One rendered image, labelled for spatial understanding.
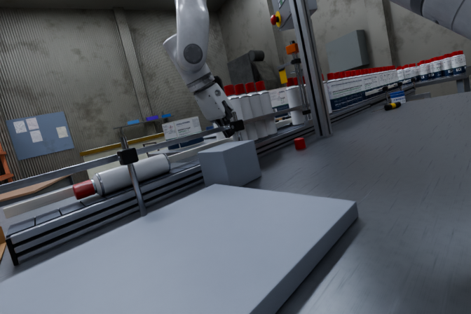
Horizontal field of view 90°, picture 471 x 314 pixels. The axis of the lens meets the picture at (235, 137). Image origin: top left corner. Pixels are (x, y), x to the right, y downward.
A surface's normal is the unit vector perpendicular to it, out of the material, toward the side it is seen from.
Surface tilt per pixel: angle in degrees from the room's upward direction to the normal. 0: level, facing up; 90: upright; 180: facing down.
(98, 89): 90
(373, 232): 0
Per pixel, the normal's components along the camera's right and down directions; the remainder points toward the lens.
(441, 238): -0.22, -0.97
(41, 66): 0.49, -0.03
